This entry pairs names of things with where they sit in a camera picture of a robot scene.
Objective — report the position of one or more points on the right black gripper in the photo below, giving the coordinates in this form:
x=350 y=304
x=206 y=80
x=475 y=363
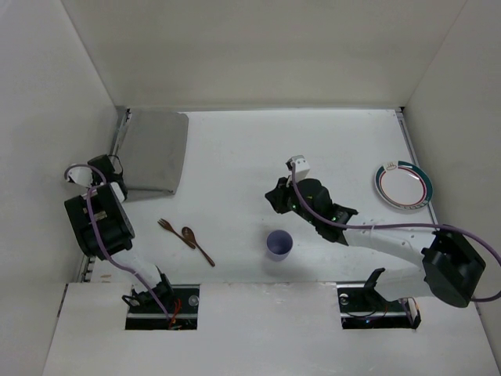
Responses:
x=280 y=197

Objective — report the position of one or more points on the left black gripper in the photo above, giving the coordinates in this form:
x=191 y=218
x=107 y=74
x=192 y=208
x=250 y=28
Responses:
x=103 y=168

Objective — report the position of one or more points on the grey cloth placemat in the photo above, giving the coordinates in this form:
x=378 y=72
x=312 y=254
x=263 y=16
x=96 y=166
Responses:
x=152 y=153

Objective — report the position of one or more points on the white plate with green rim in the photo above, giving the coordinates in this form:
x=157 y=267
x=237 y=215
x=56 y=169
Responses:
x=403 y=185

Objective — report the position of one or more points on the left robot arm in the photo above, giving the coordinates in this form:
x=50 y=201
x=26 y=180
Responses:
x=103 y=231

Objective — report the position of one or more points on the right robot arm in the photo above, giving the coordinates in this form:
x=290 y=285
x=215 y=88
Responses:
x=442 y=263

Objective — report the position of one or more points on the purple plastic cup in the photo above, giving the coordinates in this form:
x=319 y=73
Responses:
x=279 y=244

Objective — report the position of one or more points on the brown wooden fork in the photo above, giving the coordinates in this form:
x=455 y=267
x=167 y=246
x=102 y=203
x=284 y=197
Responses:
x=167 y=226

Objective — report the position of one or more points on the brown wooden spoon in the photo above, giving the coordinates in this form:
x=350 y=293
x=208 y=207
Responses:
x=190 y=237

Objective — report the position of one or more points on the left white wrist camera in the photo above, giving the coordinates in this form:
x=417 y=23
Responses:
x=81 y=175

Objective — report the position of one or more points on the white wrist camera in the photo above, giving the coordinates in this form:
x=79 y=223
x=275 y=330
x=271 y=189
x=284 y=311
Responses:
x=81 y=175
x=301 y=167

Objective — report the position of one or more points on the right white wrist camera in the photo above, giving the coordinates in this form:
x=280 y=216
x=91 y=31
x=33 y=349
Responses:
x=301 y=167

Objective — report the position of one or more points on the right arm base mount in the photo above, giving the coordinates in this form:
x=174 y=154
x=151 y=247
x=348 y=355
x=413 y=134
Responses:
x=362 y=308

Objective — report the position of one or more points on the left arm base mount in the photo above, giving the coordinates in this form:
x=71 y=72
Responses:
x=144 y=314

